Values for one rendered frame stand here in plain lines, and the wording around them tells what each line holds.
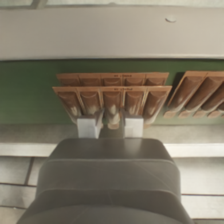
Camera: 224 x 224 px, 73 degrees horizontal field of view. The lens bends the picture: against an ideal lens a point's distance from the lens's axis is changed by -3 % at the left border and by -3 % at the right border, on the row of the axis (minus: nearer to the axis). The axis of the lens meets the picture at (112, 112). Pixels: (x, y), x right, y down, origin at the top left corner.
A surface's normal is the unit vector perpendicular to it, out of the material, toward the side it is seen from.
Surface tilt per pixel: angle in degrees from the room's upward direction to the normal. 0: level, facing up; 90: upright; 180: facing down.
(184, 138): 90
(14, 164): 90
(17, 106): 2
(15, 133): 90
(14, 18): 90
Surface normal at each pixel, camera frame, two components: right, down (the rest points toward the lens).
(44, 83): -0.01, 0.88
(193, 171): -0.02, -0.48
